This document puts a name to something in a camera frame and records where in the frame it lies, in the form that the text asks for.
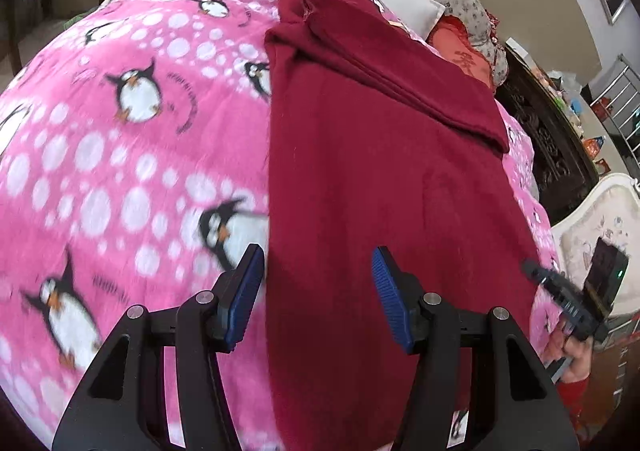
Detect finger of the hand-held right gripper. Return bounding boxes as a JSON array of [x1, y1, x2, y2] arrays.
[[521, 258, 568, 302]]

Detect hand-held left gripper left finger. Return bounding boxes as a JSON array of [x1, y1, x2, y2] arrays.
[[51, 243, 265, 451]]

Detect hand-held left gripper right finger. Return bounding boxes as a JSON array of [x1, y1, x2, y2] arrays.
[[371, 246, 581, 451]]

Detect dark red knit garment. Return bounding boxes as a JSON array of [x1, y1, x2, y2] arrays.
[[262, 0, 553, 451]]

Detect person's right forearm red sleeve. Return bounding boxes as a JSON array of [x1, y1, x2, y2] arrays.
[[554, 376, 592, 442]]

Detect person's right hand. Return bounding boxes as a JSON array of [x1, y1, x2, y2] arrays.
[[546, 318, 595, 384]]

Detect white ornate upholstered chair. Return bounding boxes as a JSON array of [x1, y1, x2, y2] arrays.
[[550, 172, 640, 319]]

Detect dark carved wooden headboard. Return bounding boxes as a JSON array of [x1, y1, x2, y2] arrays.
[[492, 42, 601, 227]]

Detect cluttered bedside table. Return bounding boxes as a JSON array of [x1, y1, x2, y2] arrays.
[[532, 64, 621, 177]]

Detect pink penguin print blanket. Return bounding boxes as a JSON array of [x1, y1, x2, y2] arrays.
[[0, 0, 571, 451]]

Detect red embroidered pillow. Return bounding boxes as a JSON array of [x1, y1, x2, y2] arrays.
[[427, 15, 497, 92]]

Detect metal rail rack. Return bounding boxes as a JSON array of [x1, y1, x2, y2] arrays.
[[590, 54, 640, 157]]

